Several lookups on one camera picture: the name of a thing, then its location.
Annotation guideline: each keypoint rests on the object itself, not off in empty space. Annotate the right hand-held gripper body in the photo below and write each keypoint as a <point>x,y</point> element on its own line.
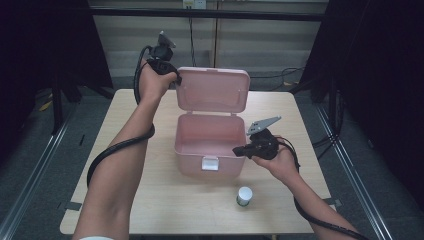
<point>265,145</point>

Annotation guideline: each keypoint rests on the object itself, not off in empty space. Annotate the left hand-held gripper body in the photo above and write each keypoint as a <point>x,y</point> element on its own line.
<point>161,53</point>

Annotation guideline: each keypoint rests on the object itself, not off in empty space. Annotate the pink storage box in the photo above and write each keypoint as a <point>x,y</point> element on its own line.
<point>210,90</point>

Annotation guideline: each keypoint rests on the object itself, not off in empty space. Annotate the small white-capped bottle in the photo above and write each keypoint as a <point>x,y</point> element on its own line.
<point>244,194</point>

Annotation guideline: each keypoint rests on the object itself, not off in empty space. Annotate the person's right hand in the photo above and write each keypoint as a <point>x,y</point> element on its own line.
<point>283,165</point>

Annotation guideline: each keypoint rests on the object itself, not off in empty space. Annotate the person's left hand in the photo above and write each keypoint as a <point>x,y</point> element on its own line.
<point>151,85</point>

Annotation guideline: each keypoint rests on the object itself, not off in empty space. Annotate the black horizontal bar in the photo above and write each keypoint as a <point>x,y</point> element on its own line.
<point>150,13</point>

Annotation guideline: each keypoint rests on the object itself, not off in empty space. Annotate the dark metal stand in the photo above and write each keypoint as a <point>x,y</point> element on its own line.
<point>57,110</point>
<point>335,110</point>

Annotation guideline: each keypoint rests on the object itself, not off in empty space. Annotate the black tape strip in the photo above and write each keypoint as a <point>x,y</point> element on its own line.
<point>333,202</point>
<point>71,205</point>

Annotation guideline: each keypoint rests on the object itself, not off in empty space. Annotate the black curtain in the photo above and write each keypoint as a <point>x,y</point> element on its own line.
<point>40,40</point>
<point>383,66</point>

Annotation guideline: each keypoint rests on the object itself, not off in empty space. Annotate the yellow object on floor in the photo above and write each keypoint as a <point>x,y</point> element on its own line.
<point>45,106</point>

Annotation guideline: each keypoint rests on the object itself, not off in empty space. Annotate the person's white sleeve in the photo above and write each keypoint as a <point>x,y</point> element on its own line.
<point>96,238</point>

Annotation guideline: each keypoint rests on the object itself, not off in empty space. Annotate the vertical wooden wall strip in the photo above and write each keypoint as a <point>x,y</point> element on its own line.
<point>216,33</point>

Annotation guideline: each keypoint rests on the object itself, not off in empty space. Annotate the white wall outlet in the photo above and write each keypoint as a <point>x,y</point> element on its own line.
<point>199,4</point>

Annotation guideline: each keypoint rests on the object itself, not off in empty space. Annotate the metal floor rail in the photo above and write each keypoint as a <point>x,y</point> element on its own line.
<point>36,173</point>
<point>353,186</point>

